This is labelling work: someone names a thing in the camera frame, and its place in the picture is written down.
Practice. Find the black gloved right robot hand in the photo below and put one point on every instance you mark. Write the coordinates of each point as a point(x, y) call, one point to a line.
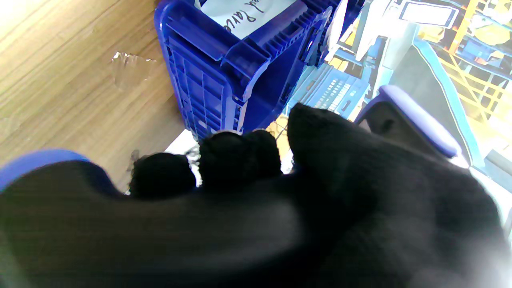
point(380, 208)

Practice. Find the black and blue barcode scanner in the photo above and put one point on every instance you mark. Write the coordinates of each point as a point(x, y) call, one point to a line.
point(120, 240)

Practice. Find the printed warehouse backdrop banner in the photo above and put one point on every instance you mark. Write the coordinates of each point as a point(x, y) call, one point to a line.
point(440, 60)

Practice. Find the blue bin labelled boxed parcels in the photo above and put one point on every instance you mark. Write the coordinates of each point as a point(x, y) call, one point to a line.
point(240, 72)

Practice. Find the paper label boxed parcels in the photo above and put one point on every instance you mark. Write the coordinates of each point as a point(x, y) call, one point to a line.
point(248, 16)

